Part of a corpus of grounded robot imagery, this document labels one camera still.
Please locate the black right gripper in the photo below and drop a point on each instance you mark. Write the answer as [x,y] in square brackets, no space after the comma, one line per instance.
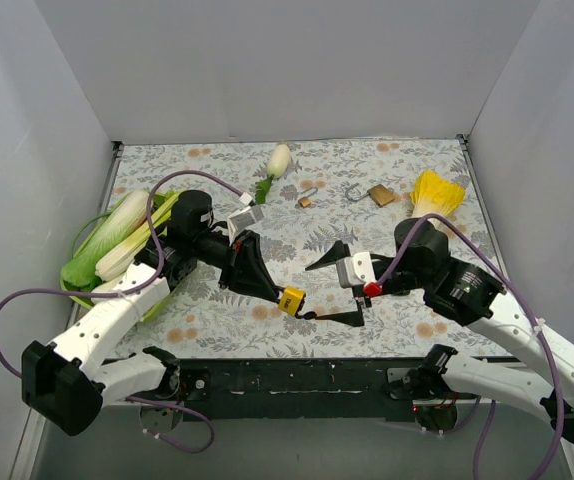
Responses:
[360,292]

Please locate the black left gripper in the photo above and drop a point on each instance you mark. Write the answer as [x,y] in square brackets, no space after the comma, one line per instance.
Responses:
[237,260]

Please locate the yellow padlock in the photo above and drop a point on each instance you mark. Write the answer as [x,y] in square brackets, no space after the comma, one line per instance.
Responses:
[292,303]

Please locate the small brass padlock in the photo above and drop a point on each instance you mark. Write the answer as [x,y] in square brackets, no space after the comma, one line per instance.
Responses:
[305,201]

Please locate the large brass padlock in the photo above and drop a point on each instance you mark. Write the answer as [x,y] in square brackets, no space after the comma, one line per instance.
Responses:
[379,194]

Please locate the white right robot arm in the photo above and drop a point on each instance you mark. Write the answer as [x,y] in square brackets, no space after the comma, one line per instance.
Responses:
[474,299]

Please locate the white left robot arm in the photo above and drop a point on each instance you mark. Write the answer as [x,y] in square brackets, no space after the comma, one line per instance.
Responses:
[70,380]

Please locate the floral table mat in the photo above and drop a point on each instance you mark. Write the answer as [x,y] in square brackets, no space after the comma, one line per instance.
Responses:
[204,321]

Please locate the white radish with leaves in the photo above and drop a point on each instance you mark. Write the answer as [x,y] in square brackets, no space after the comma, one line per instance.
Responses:
[276,167]

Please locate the yellow napa cabbage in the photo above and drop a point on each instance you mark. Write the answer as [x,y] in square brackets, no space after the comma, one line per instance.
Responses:
[434,194]

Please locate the celery stalk bundle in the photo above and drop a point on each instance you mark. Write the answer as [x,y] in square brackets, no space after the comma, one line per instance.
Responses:
[120,257]

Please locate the green napa cabbage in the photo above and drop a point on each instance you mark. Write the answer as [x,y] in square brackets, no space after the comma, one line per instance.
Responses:
[119,225]

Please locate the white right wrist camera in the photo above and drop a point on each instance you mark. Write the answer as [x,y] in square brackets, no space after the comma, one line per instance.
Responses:
[357,271]

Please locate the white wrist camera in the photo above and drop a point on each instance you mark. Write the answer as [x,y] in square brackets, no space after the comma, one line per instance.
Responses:
[243,218]
[357,271]

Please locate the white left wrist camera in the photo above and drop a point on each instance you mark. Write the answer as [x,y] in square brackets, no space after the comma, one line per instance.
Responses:
[243,218]

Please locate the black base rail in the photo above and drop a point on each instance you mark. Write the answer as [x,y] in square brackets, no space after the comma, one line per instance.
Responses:
[312,388]

